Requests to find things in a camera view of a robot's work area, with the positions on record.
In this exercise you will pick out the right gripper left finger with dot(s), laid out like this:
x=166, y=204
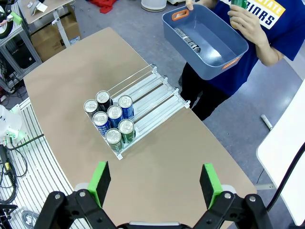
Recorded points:
x=95, y=188

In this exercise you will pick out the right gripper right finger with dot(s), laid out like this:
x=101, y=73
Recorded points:
x=213, y=188

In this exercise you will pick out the blue Pocari Sweat can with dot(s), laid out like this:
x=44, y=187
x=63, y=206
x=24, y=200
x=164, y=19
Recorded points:
x=125, y=102
x=100, y=118
x=114, y=113

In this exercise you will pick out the black cola can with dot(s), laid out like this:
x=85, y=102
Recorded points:
x=103, y=97
x=91, y=106
x=188, y=40

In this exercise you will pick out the green soda can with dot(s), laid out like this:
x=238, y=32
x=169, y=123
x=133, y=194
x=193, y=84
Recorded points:
x=126, y=126
x=113, y=136
x=238, y=3

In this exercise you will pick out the person's left hand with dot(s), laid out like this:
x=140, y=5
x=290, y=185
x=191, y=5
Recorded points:
x=247, y=26

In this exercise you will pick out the person's right hand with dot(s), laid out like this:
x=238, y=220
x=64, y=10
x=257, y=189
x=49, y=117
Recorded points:
x=190, y=4

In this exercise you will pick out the white slatted platform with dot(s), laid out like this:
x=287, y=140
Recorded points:
x=40, y=167

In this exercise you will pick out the white side table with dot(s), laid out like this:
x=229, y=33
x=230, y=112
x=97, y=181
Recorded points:
x=295, y=190

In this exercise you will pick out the white device green lights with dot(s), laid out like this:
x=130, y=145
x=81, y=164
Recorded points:
x=9, y=119

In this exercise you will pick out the person in blue shirt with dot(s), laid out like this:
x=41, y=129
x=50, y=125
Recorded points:
x=238, y=80

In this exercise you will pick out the large cardboard floor box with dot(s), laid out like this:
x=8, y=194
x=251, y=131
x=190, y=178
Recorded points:
x=52, y=40

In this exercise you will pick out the red cloth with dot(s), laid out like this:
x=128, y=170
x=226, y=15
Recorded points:
x=102, y=6

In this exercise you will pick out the green block white knob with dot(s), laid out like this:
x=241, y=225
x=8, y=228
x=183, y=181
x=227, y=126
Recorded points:
x=16, y=17

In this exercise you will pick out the wood desk white legs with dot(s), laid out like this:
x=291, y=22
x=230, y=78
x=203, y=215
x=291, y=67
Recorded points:
x=59, y=3

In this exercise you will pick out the white cylindrical air purifier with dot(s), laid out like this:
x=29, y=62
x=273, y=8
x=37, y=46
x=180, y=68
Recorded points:
x=153, y=4

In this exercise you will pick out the aluminium frame rack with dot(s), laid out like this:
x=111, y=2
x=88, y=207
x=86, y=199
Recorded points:
x=23, y=44

